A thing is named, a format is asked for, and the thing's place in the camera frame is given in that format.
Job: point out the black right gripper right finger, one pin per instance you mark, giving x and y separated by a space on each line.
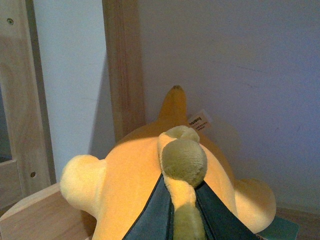
218 221

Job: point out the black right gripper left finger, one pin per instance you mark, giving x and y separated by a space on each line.
155 222

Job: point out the orange plush toy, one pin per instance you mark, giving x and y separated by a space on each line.
116 189

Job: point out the teal book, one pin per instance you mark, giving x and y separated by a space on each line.
280 229

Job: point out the white toy label tag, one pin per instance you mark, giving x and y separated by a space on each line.
200 121

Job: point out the wooden shelf unit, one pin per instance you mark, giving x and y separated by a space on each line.
252 65

